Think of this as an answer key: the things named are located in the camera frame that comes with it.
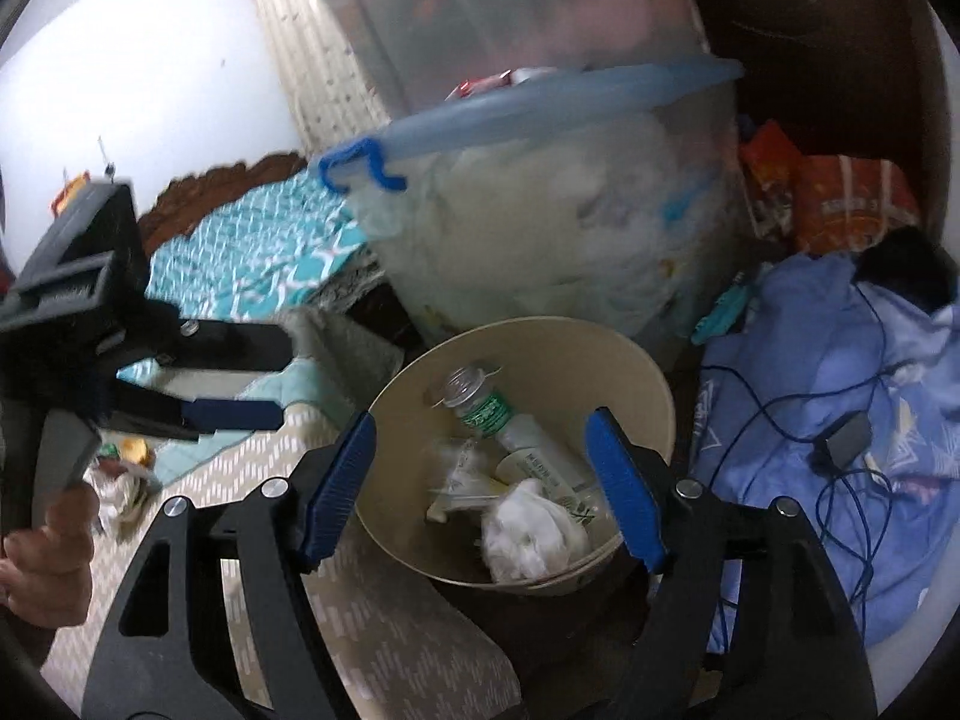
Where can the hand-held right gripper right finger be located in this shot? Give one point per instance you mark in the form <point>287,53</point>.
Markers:
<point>626,487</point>

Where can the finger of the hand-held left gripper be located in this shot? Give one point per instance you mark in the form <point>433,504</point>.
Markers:
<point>232,414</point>
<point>232,345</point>

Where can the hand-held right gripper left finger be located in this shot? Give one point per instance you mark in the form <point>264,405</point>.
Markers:
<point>341,484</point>

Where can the silver packet with green edge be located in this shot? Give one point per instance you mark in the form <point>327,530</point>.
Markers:
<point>551,469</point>

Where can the large white tissue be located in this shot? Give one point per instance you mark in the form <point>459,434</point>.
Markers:
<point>525,532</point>

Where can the beige round bin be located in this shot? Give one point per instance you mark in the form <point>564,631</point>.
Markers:
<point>540,360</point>

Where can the green label plastic bottle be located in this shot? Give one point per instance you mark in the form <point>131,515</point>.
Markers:
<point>484,411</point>

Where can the person's left hand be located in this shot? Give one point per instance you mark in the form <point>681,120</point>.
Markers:
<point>52,577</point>

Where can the teal patterned blanket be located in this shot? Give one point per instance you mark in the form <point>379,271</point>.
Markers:
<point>255,240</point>

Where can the yellow and red bag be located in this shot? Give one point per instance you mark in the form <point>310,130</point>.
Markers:
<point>67,199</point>

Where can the clear plastic wrapper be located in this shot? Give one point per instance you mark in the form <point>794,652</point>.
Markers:
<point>457,472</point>

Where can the small crumpled white tissue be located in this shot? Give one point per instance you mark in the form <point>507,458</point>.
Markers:
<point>124,499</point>

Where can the carved wooden headboard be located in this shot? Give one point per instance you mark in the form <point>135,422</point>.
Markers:
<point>225,180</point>

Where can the teal plastic clip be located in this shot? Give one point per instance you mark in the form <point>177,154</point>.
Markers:
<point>724,311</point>

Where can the black charger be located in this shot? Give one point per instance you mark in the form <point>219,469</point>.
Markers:
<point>844,442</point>

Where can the light blue printed cloth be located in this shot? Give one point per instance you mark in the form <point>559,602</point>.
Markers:
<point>795,330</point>

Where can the clear storage box blue lid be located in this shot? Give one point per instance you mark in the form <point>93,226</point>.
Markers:
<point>562,240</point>

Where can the beige patterned curtain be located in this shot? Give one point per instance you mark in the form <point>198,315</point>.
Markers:
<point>315,75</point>

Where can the orange snack packet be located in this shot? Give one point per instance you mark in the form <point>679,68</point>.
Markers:
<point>769,172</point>
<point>855,199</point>

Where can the black cloth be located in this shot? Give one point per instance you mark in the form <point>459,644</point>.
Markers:
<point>907,262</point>

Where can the clear storage box teal lid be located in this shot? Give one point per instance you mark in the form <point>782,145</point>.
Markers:
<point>487,15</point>

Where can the hanging wall ornament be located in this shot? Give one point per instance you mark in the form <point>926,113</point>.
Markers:
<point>105,161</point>

